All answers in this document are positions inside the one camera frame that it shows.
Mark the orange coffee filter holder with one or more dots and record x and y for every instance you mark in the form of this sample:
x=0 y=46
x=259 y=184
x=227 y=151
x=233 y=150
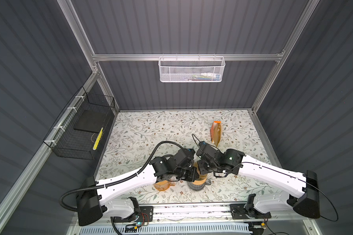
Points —
x=216 y=132

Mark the markers in white basket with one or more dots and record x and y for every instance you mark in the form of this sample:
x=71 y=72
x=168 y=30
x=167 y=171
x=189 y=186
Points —
x=213 y=77

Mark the black flat box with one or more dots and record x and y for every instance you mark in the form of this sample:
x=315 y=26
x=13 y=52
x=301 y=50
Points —
x=90 y=121

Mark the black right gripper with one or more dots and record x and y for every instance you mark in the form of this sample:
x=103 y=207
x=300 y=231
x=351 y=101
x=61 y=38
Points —
x=201 y=169

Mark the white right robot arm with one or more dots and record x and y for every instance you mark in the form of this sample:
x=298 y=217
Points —
x=299 y=191

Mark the black wire basket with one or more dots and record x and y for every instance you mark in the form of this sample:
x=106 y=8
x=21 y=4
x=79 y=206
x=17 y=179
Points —
x=81 y=134

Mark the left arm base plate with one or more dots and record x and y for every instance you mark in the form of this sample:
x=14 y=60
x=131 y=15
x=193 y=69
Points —
x=145 y=215

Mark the floral table mat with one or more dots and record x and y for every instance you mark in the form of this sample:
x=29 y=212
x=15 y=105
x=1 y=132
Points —
x=136 y=134

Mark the white wire mesh basket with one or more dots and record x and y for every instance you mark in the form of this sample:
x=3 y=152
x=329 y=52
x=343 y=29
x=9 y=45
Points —
x=173 y=69

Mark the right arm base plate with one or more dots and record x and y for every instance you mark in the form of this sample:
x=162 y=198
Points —
x=238 y=211

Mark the grey glass carafe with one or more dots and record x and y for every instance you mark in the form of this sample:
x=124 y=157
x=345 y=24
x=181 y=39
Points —
x=208 y=183

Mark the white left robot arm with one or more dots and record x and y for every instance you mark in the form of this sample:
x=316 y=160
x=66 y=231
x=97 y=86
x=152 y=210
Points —
x=105 y=202

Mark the orange glass carafe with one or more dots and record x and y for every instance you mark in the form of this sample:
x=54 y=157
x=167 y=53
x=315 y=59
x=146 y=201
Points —
x=163 y=185

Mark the yellow green striped stick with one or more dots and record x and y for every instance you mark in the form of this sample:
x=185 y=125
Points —
x=98 y=139

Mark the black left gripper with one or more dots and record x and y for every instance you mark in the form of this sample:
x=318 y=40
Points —
x=193 y=175

